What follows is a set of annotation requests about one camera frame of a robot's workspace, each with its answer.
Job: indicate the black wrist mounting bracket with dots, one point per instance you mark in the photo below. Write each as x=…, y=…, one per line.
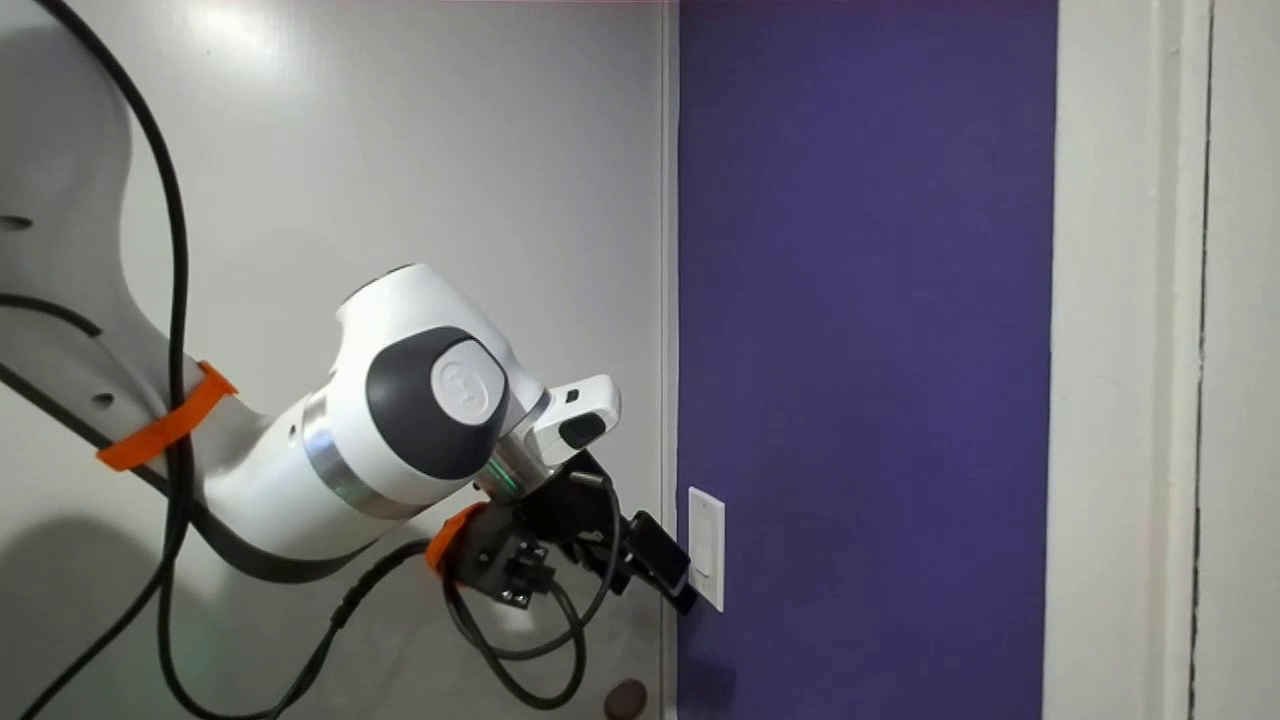
x=504, y=569

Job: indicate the dark round door knob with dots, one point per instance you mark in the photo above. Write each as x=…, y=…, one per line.
x=627, y=701

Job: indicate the white door trim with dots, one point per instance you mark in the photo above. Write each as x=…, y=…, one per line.
x=1121, y=334

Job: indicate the white glossy flat door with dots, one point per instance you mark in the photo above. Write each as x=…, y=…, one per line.
x=467, y=163

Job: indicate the white panelled door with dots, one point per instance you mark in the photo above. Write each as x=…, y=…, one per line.
x=1245, y=334

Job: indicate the white light switch plate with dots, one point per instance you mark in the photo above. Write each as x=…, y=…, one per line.
x=711, y=547

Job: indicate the white door frame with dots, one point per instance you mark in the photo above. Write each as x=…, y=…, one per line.
x=668, y=265

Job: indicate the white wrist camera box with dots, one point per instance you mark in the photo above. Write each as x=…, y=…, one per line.
x=584, y=402

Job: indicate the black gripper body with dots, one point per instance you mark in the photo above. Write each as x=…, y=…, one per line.
x=565, y=515

